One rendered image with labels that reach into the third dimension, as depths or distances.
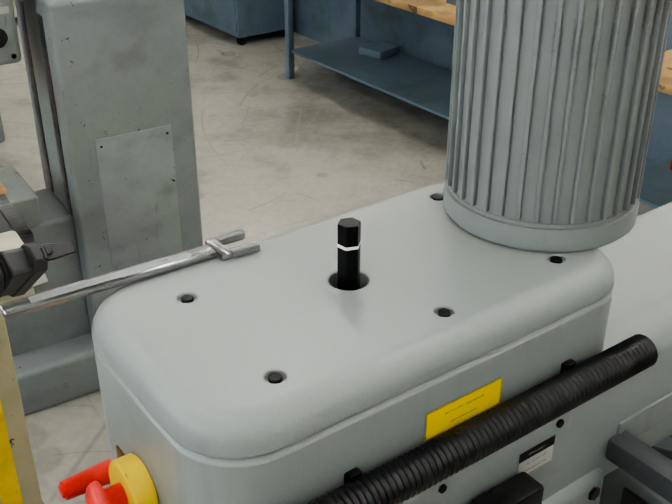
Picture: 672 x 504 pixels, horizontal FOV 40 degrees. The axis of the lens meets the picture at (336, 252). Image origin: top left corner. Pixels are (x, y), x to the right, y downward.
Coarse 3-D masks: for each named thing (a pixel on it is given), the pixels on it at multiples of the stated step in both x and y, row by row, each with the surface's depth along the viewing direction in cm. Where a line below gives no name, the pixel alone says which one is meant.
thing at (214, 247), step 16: (208, 240) 90; (224, 240) 91; (176, 256) 87; (192, 256) 87; (208, 256) 88; (224, 256) 88; (240, 256) 89; (112, 272) 85; (128, 272) 85; (144, 272) 85; (160, 272) 86; (64, 288) 82; (80, 288) 82; (96, 288) 83; (0, 304) 80; (16, 304) 80; (32, 304) 80; (48, 304) 81
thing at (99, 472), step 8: (96, 464) 89; (104, 464) 89; (80, 472) 89; (88, 472) 88; (96, 472) 89; (104, 472) 89; (64, 480) 88; (72, 480) 88; (80, 480) 88; (88, 480) 88; (96, 480) 88; (104, 480) 89; (64, 488) 87; (72, 488) 87; (80, 488) 88; (64, 496) 87; (72, 496) 87
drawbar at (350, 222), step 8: (344, 224) 82; (352, 224) 82; (360, 224) 82; (344, 232) 82; (352, 232) 82; (360, 232) 83; (344, 240) 82; (352, 240) 82; (360, 240) 83; (344, 256) 83; (352, 256) 83; (344, 264) 83; (352, 264) 83; (344, 272) 84; (352, 272) 84; (344, 280) 84; (352, 280) 84; (344, 288) 84; (352, 288) 84
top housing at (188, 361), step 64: (256, 256) 89; (320, 256) 89; (384, 256) 89; (448, 256) 89; (512, 256) 89; (576, 256) 89; (128, 320) 79; (192, 320) 79; (256, 320) 79; (320, 320) 79; (384, 320) 79; (448, 320) 79; (512, 320) 81; (576, 320) 87; (128, 384) 75; (192, 384) 71; (256, 384) 71; (320, 384) 71; (384, 384) 74; (448, 384) 78; (512, 384) 84; (128, 448) 81; (192, 448) 69; (256, 448) 68; (320, 448) 72; (384, 448) 77
